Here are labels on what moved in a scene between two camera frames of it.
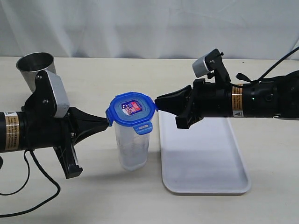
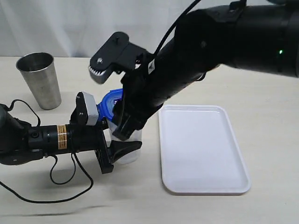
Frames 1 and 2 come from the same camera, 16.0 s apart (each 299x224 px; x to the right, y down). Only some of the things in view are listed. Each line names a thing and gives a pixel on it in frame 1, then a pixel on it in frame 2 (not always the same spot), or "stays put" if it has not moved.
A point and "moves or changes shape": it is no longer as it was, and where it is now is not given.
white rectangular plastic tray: [205, 158] stays put
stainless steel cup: [30, 64] stays put
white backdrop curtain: [182, 29] stays put
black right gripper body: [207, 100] -> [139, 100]
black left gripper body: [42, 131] -> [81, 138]
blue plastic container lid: [135, 109] moves or changes shape
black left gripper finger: [81, 124] -> [117, 149]
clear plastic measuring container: [133, 148] moves or changes shape
